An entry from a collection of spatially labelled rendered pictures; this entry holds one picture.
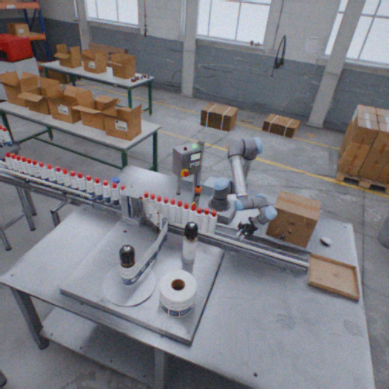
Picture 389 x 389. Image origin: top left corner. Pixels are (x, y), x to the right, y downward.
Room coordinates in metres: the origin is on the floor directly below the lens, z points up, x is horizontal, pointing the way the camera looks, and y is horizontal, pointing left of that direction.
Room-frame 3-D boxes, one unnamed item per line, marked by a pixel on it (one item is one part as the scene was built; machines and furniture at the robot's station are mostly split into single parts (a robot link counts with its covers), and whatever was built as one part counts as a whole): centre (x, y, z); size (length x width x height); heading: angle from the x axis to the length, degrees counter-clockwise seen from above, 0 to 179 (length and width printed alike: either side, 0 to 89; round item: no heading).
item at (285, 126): (5.77, -1.65, 0.11); 0.65 x 0.54 x 0.22; 64
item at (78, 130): (3.68, 1.69, 0.39); 2.20 x 0.80 x 0.78; 67
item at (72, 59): (6.17, 2.76, 0.97); 0.51 x 0.36 x 0.37; 160
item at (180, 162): (1.69, 0.07, 1.38); 0.17 x 0.10 x 0.19; 128
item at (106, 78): (5.98, 2.17, 0.39); 2.20 x 0.80 x 0.78; 67
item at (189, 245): (1.28, 0.00, 1.03); 0.09 x 0.09 x 0.30
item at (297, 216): (1.67, -0.74, 0.99); 0.30 x 0.24 x 0.27; 69
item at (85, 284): (1.18, 0.24, 0.86); 0.80 x 0.67 x 0.05; 73
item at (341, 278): (1.29, -0.96, 0.85); 0.30 x 0.26 x 0.04; 73
